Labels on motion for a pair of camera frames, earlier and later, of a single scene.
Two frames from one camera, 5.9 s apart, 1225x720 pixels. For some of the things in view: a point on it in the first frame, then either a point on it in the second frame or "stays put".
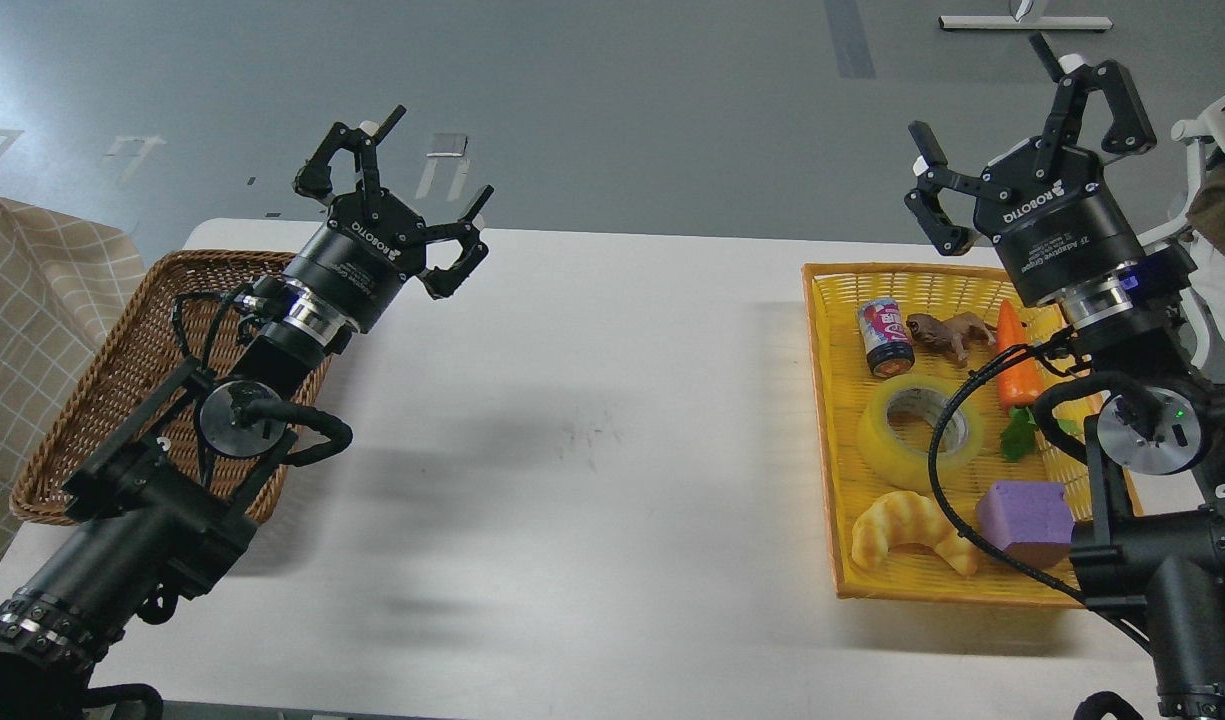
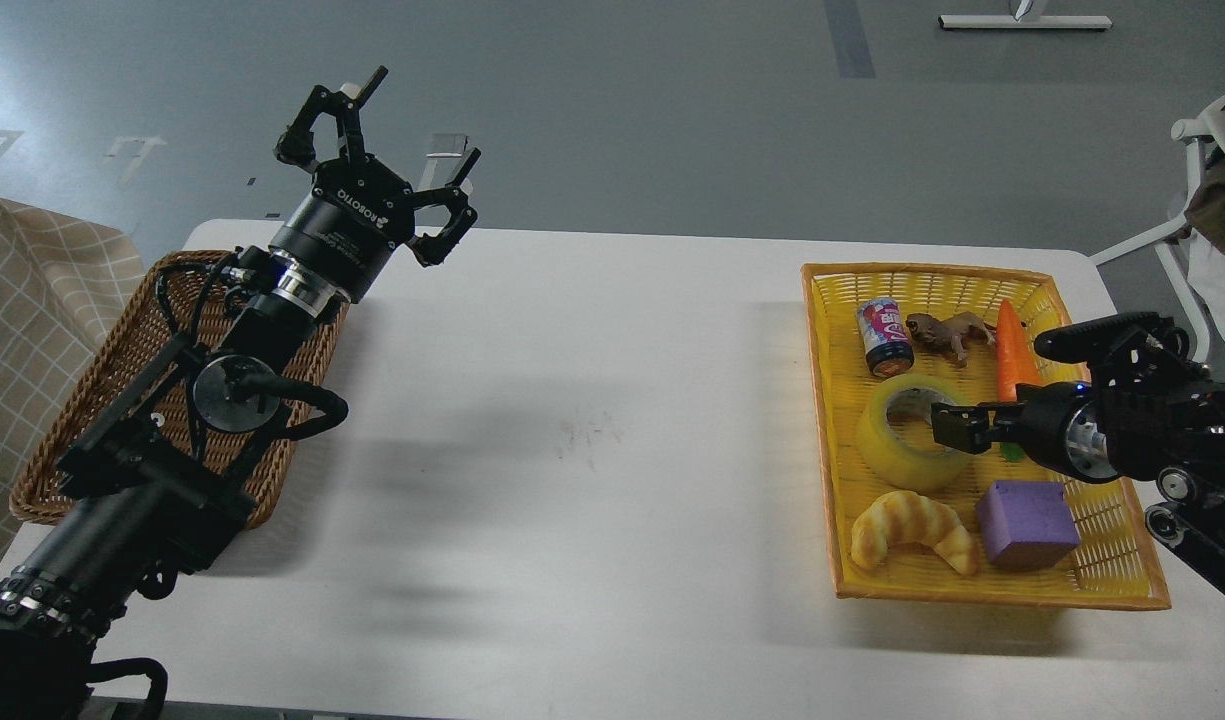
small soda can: [887, 343] stays put
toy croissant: [904, 517] stays put
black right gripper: [1060, 224] -> [1044, 416]
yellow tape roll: [907, 469] stays put
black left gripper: [357, 265] -> [342, 235]
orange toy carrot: [1020, 385] stays put
